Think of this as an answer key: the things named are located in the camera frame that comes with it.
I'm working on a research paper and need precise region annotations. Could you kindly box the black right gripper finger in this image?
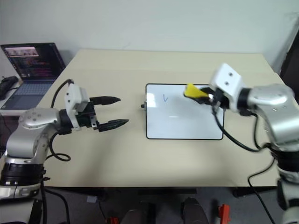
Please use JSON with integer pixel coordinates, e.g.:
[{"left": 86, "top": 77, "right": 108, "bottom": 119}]
[{"left": 195, "top": 86, "right": 214, "bottom": 105}]

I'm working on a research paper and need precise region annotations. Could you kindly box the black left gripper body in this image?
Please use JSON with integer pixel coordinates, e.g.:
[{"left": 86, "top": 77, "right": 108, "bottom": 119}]
[{"left": 75, "top": 101, "right": 99, "bottom": 130}]

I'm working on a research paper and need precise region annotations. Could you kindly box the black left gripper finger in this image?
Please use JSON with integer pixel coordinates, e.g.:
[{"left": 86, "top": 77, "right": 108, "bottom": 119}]
[
  {"left": 97, "top": 119, "right": 130, "bottom": 133},
  {"left": 90, "top": 96, "right": 121, "bottom": 105}
]

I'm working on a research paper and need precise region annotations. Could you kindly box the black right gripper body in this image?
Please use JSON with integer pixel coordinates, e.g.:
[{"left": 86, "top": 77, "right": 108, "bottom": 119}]
[{"left": 208, "top": 86, "right": 231, "bottom": 110}]

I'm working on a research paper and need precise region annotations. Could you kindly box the yellow whiteboard eraser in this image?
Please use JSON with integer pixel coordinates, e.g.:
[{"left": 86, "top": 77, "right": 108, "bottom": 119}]
[{"left": 183, "top": 83, "right": 210, "bottom": 99}]

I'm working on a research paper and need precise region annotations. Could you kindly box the black-framed whiteboard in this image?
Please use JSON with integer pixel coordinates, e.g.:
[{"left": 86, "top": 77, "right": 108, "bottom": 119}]
[{"left": 145, "top": 83, "right": 224, "bottom": 140}]

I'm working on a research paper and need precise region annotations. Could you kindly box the open laptop computer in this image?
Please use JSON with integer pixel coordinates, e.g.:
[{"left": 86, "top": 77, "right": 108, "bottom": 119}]
[{"left": 0, "top": 42, "right": 66, "bottom": 111}]

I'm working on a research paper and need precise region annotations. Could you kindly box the black object beside laptop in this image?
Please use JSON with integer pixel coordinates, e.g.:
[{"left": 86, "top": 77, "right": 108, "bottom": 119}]
[{"left": 0, "top": 76, "right": 19, "bottom": 101}]

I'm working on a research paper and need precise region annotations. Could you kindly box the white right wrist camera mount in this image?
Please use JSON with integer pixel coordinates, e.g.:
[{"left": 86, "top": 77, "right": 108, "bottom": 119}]
[{"left": 208, "top": 63, "right": 244, "bottom": 113}]

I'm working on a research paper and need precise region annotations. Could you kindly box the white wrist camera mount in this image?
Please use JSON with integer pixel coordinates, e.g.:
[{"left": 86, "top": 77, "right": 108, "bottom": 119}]
[
  {"left": 208, "top": 63, "right": 244, "bottom": 113},
  {"left": 64, "top": 82, "right": 89, "bottom": 129}
]

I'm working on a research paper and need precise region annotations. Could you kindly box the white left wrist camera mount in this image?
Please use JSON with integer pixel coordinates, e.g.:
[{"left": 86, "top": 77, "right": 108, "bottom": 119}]
[{"left": 64, "top": 82, "right": 89, "bottom": 129}]

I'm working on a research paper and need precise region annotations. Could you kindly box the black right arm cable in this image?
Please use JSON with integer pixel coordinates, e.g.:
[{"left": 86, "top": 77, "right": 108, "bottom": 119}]
[{"left": 211, "top": 102, "right": 281, "bottom": 224}]

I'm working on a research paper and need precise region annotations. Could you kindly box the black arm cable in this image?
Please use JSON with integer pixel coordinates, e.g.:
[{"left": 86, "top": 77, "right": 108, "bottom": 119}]
[
  {"left": 46, "top": 79, "right": 75, "bottom": 162},
  {"left": 211, "top": 102, "right": 281, "bottom": 224}
]

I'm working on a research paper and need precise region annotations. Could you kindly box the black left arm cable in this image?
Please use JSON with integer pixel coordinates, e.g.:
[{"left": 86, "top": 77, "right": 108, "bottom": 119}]
[{"left": 46, "top": 79, "right": 75, "bottom": 162}]

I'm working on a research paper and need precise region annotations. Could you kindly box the dark cabinet by wall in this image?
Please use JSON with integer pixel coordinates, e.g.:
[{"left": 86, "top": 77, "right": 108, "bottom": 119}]
[{"left": 279, "top": 39, "right": 299, "bottom": 88}]

